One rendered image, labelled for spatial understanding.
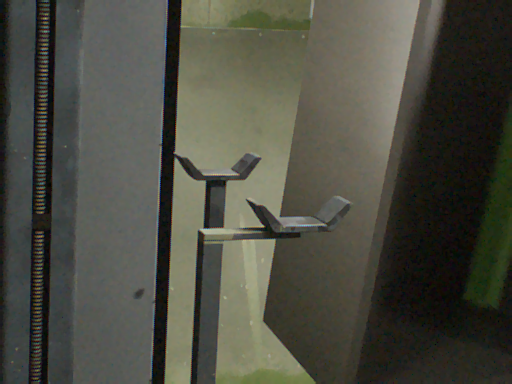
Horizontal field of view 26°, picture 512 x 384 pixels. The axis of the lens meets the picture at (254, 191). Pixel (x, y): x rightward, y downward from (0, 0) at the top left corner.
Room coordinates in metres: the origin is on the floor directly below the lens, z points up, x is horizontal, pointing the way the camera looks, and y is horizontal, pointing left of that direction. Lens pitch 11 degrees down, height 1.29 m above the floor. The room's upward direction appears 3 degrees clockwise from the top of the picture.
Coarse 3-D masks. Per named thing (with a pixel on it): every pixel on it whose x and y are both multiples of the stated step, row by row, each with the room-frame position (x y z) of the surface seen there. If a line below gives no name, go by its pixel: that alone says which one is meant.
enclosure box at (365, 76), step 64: (320, 0) 2.18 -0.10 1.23; (384, 0) 1.97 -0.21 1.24; (448, 0) 2.34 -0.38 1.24; (320, 64) 2.16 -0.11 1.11; (384, 64) 1.96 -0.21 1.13; (448, 64) 2.38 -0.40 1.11; (320, 128) 2.15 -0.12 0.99; (384, 128) 1.95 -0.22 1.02; (448, 128) 2.42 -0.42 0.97; (320, 192) 2.13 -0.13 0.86; (384, 192) 1.94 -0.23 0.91; (448, 192) 2.47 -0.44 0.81; (320, 256) 2.12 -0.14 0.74; (384, 256) 2.43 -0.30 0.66; (448, 256) 2.52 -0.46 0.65; (320, 320) 2.11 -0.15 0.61; (384, 320) 2.41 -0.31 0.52; (448, 320) 2.46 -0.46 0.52
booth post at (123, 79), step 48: (96, 0) 1.34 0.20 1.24; (144, 0) 1.37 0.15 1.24; (96, 48) 1.35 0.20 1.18; (144, 48) 1.37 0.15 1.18; (96, 96) 1.35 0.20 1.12; (144, 96) 1.37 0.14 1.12; (96, 144) 1.35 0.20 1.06; (144, 144) 1.37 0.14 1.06; (96, 192) 1.35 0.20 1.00; (144, 192) 1.37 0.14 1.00; (96, 240) 1.35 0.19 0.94; (144, 240) 1.37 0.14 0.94; (96, 288) 1.35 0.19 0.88; (144, 288) 1.37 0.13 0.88; (96, 336) 1.35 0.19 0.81; (144, 336) 1.37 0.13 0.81
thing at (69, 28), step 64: (0, 0) 0.84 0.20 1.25; (64, 0) 0.83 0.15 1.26; (0, 64) 0.83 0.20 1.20; (64, 64) 0.83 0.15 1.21; (0, 128) 0.83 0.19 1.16; (64, 128) 0.83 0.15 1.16; (0, 192) 0.82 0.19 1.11; (64, 192) 0.83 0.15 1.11; (0, 256) 0.82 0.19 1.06; (64, 256) 0.83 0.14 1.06; (0, 320) 0.82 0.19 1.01; (64, 320) 0.83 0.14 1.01
